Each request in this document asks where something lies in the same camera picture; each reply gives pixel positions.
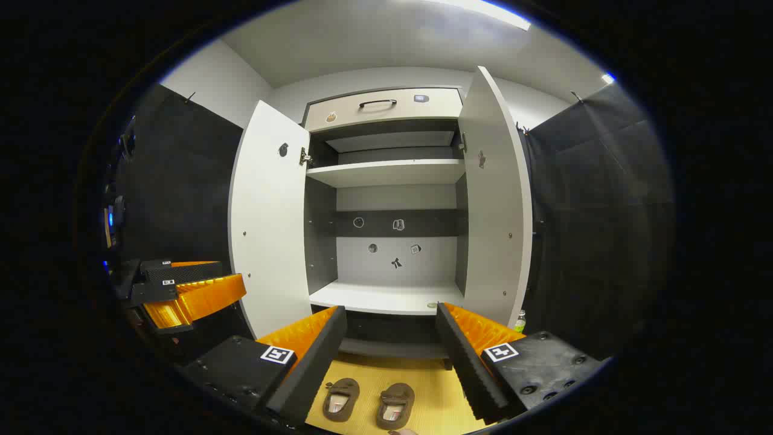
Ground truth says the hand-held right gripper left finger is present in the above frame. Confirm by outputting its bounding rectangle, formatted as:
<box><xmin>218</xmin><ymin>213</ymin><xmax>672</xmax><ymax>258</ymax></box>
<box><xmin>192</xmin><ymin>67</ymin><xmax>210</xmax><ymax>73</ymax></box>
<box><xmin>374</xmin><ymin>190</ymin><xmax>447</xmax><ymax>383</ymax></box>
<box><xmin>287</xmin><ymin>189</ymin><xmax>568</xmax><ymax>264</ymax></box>
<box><xmin>181</xmin><ymin>305</ymin><xmax>348</xmax><ymax>427</ymax></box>

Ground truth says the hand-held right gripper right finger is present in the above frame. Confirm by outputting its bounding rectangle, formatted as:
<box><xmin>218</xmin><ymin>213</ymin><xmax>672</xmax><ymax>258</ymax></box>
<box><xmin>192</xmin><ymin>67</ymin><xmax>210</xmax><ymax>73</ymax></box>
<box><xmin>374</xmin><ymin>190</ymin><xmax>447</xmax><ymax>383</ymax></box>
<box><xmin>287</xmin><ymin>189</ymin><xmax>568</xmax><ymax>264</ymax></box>
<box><xmin>436</xmin><ymin>302</ymin><xmax>605</xmax><ymax>424</ymax></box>

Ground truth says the brown fuzzy shoe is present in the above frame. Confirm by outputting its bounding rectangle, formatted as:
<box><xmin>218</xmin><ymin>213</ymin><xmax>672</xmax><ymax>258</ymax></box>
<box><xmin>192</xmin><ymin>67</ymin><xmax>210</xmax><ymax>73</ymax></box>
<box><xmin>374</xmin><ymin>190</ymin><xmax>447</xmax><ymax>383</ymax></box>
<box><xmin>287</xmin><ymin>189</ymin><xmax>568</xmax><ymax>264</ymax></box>
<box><xmin>376</xmin><ymin>382</ymin><xmax>416</xmax><ymax>431</ymax></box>
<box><xmin>322</xmin><ymin>378</ymin><xmax>361</xmax><ymax>422</ymax></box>

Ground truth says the grey cabinet door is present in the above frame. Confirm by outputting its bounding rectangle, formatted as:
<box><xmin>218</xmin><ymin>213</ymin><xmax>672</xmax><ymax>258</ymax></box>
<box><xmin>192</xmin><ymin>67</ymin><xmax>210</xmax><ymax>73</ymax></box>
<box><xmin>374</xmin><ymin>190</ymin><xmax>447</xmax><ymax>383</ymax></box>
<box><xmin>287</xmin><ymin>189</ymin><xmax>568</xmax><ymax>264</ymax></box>
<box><xmin>457</xmin><ymin>65</ymin><xmax>533</xmax><ymax>330</ymax></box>
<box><xmin>228</xmin><ymin>100</ymin><xmax>315</xmax><ymax>339</ymax></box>

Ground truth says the grey shoe cabinet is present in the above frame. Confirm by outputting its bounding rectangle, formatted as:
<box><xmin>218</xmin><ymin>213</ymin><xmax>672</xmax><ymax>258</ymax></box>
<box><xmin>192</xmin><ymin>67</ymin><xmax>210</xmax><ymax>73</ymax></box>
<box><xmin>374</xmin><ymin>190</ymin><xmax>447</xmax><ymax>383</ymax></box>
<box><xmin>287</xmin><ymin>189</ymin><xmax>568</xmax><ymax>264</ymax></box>
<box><xmin>302</xmin><ymin>86</ymin><xmax>470</xmax><ymax>370</ymax></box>

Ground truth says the white cabinet shelf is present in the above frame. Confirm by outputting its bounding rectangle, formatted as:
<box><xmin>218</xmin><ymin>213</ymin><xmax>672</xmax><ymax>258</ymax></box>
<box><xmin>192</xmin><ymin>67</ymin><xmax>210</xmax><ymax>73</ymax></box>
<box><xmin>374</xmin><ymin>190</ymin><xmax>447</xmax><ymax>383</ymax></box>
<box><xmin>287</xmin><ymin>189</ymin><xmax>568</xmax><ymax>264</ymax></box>
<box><xmin>306</xmin><ymin>159</ymin><xmax>466</xmax><ymax>188</ymax></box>

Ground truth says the beige cabinet drawer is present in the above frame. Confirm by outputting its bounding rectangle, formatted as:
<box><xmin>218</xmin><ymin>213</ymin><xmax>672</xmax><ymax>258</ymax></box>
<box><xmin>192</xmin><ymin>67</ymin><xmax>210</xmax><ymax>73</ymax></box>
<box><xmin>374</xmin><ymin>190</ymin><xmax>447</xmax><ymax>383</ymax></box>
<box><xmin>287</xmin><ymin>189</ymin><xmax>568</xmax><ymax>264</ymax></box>
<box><xmin>304</xmin><ymin>88</ymin><xmax>464</xmax><ymax>132</ymax></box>

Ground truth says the black backdrop cloth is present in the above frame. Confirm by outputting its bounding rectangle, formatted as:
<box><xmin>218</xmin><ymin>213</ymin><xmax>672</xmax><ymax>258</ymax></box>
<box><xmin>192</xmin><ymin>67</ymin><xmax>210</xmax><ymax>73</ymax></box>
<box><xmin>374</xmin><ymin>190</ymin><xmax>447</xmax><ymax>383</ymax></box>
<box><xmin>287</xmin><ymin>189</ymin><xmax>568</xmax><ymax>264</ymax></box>
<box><xmin>519</xmin><ymin>82</ymin><xmax>674</xmax><ymax>363</ymax></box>
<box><xmin>118</xmin><ymin>85</ymin><xmax>254</xmax><ymax>345</ymax></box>

